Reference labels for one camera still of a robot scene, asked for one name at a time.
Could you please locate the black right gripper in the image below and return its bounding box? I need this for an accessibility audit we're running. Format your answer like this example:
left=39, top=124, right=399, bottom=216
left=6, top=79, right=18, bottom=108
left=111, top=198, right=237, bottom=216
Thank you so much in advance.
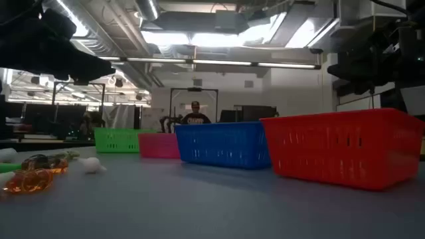
left=327, top=29, right=404, bottom=96

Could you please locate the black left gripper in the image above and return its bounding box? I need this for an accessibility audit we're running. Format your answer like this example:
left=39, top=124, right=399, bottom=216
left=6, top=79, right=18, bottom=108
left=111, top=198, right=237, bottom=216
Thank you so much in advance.
left=0, top=33, right=116, bottom=80

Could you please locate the white ghost figure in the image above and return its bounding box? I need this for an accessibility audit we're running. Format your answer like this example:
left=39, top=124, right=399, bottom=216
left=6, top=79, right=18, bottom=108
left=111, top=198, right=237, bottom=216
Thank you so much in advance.
left=78, top=157, right=108, bottom=175
left=0, top=147, right=18, bottom=163

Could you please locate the orange translucent pumpkin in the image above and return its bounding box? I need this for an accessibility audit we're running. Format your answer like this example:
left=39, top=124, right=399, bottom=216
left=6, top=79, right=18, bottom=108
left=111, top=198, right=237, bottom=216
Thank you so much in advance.
left=3, top=168, right=54, bottom=195
left=21, top=153, right=70, bottom=175

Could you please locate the grey curtain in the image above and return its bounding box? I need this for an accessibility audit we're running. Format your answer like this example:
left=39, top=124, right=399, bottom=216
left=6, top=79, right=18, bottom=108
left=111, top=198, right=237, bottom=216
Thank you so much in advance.
left=102, top=104, right=135, bottom=129

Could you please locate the person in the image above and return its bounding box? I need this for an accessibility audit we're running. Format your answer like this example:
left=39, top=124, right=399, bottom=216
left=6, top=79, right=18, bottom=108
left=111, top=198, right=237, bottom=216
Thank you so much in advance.
left=79, top=111, right=106, bottom=140
left=181, top=100, right=212, bottom=125

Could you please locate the green plastic basket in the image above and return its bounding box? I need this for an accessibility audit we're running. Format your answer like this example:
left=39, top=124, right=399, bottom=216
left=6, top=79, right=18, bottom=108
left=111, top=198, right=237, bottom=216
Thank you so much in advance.
left=94, top=127, right=157, bottom=154

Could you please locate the whiteboard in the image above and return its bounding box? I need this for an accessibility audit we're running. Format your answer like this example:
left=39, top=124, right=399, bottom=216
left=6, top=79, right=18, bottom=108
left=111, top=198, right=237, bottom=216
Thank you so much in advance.
left=400, top=85, right=425, bottom=117

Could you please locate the red plastic basket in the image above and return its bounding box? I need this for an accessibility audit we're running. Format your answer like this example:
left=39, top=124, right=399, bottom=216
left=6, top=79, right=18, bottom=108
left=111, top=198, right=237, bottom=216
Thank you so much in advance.
left=260, top=108, right=425, bottom=191

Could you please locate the dark background table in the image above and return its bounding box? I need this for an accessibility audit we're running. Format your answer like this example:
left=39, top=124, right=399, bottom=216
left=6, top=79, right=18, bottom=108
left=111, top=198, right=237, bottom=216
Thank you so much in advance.
left=0, top=139, right=96, bottom=152

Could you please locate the black monitor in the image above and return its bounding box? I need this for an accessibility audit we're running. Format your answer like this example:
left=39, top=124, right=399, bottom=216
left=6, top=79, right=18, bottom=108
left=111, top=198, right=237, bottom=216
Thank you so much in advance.
left=218, top=105, right=278, bottom=123

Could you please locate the pink plastic bowl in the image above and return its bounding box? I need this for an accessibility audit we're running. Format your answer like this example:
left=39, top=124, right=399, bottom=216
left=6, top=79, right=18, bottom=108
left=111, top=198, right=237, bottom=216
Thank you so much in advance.
left=137, top=132, right=182, bottom=159

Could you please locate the grey ceiling air unit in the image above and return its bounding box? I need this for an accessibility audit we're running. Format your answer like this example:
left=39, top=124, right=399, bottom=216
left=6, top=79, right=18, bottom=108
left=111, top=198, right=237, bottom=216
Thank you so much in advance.
left=142, top=9, right=242, bottom=34

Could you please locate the ceiling light strip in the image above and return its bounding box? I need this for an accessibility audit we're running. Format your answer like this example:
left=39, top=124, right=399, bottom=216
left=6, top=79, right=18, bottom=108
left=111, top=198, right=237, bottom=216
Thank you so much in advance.
left=99, top=56, right=321, bottom=70

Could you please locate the blue plastic basket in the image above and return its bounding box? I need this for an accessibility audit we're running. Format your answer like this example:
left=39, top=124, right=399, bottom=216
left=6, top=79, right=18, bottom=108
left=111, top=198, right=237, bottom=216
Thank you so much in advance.
left=175, top=121, right=272, bottom=170

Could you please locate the black gantry frame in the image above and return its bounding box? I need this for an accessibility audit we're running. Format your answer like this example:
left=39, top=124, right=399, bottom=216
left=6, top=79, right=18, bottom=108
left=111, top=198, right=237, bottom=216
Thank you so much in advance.
left=51, top=81, right=106, bottom=133
left=169, top=87, right=219, bottom=124

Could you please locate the silver ventilation duct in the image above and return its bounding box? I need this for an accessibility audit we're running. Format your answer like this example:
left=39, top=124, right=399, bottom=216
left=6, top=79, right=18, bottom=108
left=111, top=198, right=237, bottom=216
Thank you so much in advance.
left=42, top=0, right=157, bottom=87

